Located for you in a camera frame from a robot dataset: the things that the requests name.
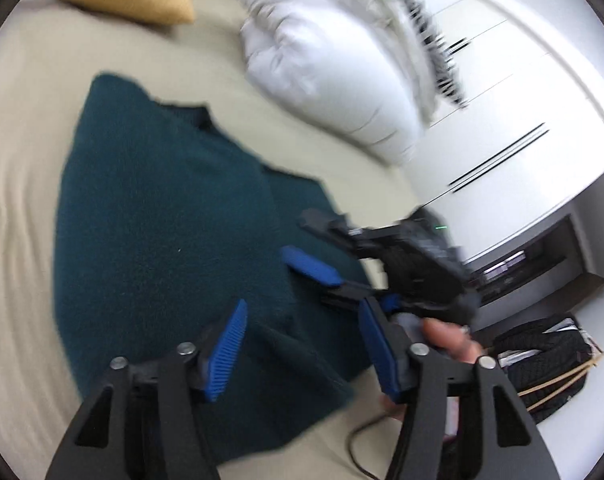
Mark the dark low cabinet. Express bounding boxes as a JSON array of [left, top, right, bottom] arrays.
[[459, 214, 604, 307]]

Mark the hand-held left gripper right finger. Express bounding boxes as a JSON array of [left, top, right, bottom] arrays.
[[358, 297, 563, 480]]

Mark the bed with cream sheet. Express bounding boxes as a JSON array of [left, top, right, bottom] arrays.
[[0, 0, 433, 480]]

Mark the white wardrobe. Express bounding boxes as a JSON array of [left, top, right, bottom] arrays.
[[407, 0, 604, 263]]

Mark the dark teal knit sweater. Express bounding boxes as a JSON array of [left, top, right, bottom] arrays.
[[54, 74, 377, 463]]

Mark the white pillow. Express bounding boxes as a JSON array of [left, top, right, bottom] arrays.
[[237, 0, 433, 166]]

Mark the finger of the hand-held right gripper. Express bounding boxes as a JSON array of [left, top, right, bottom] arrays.
[[299, 208, 399, 262], [280, 246, 400, 313]]

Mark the black quilted bag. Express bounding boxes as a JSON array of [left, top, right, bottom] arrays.
[[491, 312, 604, 425]]

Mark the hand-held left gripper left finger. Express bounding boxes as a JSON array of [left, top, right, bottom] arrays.
[[44, 299, 249, 480]]

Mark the black cable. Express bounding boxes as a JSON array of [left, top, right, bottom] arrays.
[[346, 412, 399, 480]]

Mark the person's right hand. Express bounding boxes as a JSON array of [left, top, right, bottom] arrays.
[[396, 312, 489, 366]]

